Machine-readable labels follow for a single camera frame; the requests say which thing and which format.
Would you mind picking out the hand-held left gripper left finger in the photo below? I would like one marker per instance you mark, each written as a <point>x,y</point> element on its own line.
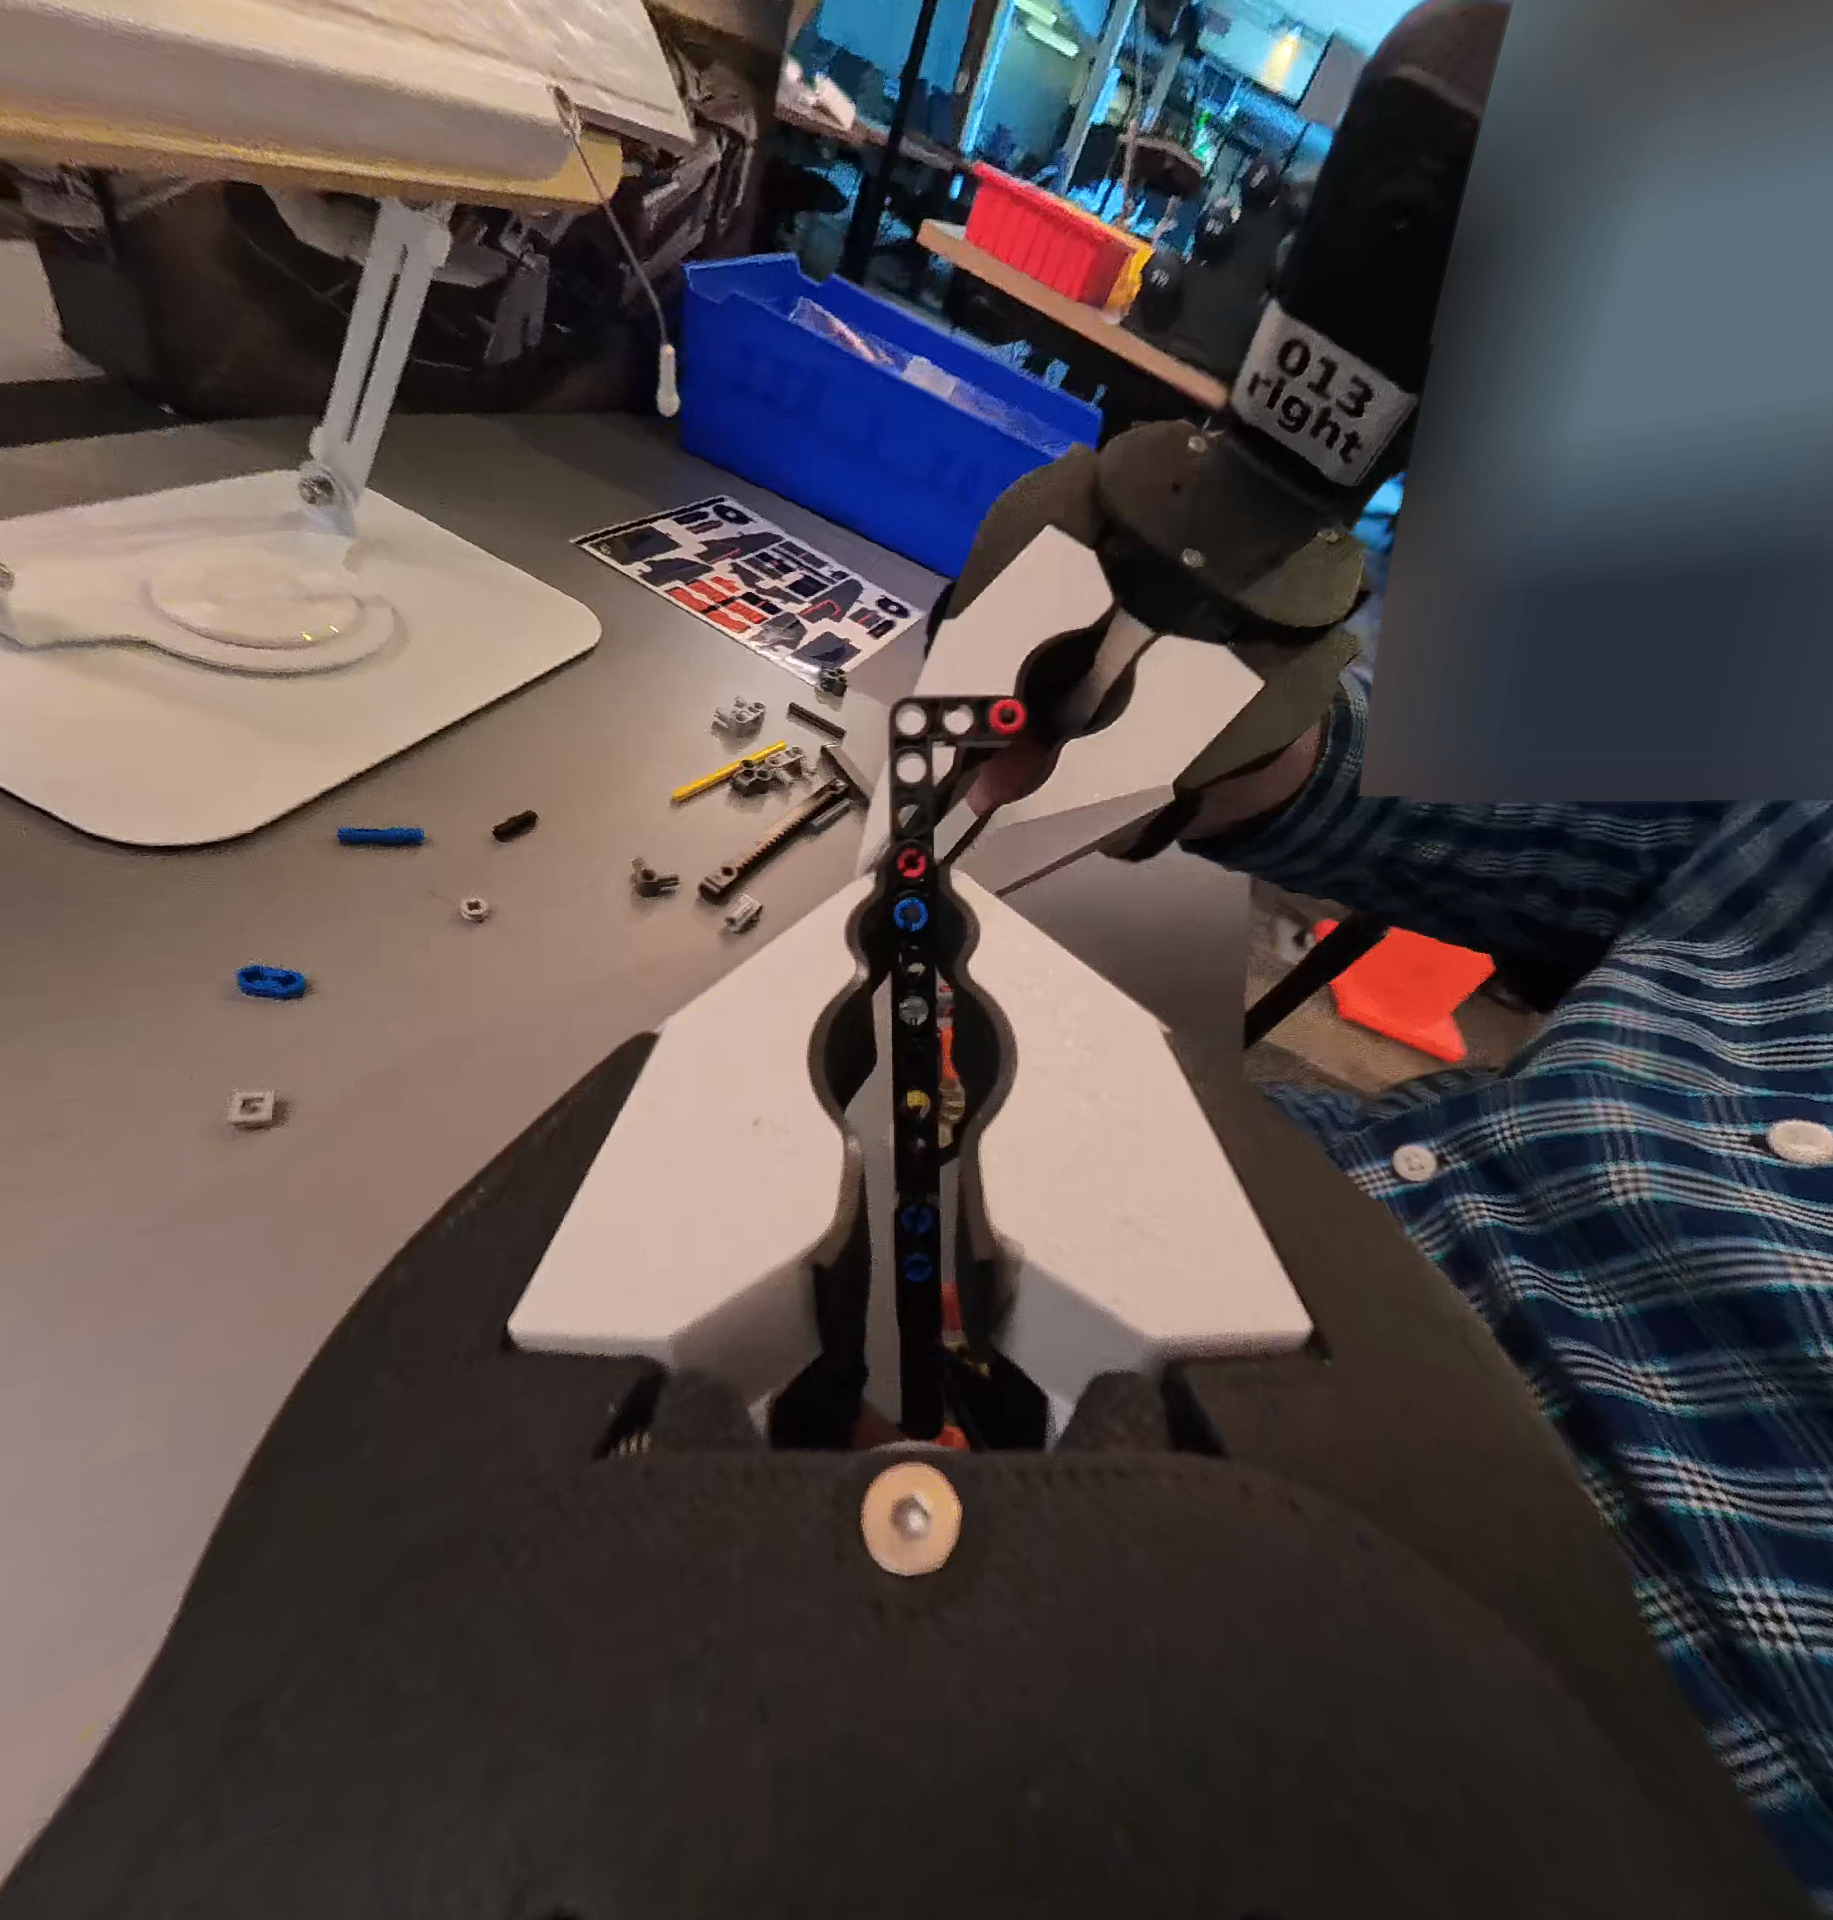
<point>690,1202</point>

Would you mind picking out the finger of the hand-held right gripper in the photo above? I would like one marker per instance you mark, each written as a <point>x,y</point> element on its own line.
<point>1171,722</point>
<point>1005,616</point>

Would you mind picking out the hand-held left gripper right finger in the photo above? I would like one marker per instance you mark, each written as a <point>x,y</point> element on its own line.
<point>1142,1202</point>

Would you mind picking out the black L-shaped toy beam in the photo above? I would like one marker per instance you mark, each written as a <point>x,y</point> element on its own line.
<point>910,745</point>

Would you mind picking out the black toy car chassis assembly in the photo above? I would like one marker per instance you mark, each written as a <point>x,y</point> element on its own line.
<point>917,1153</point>

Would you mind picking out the blue two-hole toy link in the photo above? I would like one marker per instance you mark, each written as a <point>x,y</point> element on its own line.
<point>240,982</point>

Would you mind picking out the person's right forearm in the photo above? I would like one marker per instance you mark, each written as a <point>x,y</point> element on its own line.
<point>1456,872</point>

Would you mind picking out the black lego beam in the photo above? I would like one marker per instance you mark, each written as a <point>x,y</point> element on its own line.
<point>773,850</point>

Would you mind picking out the person's right hand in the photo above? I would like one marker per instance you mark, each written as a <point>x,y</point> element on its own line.
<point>1282,774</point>

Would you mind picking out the short black toy beam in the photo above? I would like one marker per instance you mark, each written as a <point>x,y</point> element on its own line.
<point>816,722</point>

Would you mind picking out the blue parts bin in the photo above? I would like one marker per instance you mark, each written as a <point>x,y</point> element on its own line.
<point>854,450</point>

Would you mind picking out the grey toy axle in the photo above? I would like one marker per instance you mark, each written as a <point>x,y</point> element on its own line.
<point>843,774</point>

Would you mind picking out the clear plastic parts bags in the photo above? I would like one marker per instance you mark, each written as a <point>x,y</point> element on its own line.
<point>917,360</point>

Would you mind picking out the wooden background table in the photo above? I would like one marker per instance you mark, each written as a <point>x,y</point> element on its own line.
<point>1037,306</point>

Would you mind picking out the toy sticker sheet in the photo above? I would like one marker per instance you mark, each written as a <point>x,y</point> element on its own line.
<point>737,579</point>

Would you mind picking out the grey toy axle connector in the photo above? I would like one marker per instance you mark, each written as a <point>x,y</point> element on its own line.
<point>764,774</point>

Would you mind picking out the light grey toy tube connector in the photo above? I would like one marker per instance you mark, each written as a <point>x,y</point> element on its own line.
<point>742,915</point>

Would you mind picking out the red storage bin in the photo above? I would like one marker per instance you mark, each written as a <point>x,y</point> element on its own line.
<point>1052,241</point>

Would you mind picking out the dark grey toy angle connector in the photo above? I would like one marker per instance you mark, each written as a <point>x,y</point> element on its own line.
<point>652,876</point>

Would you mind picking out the orange floor object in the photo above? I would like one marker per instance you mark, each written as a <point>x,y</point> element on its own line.
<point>1404,988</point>

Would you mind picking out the yellow toy axle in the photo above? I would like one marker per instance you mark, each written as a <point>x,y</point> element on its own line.
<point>706,783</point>

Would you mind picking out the grey square toy piece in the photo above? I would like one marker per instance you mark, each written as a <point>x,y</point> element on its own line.
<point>234,1112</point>

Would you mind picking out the long blue toy axle pin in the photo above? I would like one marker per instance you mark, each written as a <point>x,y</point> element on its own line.
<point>378,835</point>

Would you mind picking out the black pole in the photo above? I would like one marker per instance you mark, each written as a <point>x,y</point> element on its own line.
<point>885,136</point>

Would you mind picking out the white stand base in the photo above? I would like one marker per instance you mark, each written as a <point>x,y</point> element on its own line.
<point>405,705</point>

